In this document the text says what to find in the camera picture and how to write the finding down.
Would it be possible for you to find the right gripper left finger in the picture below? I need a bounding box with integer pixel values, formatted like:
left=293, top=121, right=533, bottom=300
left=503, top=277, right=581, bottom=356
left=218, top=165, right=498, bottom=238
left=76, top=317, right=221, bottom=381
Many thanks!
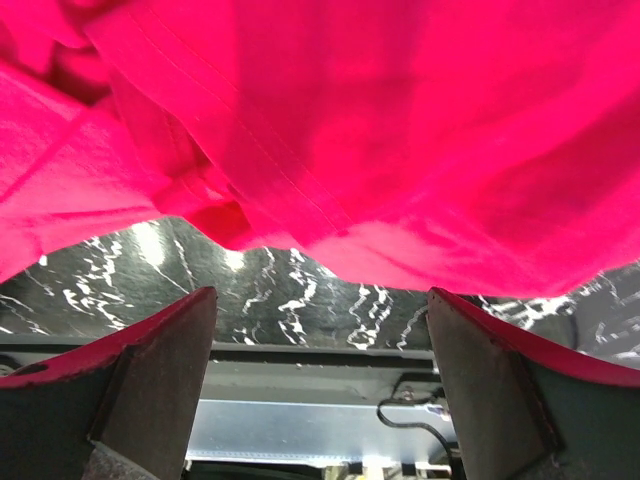
left=1, top=287, right=217, bottom=479

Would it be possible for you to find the magenta pink t shirt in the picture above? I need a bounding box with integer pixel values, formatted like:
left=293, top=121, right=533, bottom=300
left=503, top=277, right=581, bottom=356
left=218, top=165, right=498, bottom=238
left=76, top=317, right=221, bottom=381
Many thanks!
left=1, top=1, right=639, bottom=297

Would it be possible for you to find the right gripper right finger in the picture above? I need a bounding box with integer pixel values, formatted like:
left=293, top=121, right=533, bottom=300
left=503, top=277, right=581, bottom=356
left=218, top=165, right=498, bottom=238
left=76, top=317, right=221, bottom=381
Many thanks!
left=427, top=288, right=639, bottom=479

